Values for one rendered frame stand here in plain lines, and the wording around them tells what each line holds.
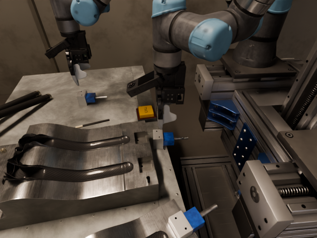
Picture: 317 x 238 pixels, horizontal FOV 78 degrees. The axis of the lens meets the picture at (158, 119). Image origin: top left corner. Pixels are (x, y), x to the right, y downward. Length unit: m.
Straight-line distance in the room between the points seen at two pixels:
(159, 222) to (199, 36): 0.43
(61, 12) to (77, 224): 0.66
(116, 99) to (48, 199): 0.58
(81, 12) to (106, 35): 1.67
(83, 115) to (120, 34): 1.49
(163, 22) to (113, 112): 0.54
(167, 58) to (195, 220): 0.40
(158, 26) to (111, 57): 1.94
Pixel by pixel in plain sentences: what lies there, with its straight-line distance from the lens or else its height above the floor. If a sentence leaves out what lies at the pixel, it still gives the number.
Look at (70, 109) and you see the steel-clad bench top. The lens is 0.99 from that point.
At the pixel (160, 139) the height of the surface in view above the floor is 0.85.
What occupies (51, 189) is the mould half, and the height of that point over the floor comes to 0.91.
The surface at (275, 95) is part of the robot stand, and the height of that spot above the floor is 0.95.
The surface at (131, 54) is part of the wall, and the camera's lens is 2.36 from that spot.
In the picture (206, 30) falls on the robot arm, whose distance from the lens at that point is 0.40.
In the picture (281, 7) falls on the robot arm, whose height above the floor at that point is 1.23.
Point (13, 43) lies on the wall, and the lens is 2.66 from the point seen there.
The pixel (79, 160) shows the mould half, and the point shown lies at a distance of 0.64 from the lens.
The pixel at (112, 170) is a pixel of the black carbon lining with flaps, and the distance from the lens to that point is 0.59.
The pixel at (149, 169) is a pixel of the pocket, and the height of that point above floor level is 0.86.
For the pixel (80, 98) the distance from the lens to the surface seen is 0.97.
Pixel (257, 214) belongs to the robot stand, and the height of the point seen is 0.94.
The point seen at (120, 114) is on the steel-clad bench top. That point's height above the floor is 0.80.
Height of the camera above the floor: 1.36
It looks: 41 degrees down
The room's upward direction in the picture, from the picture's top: straight up
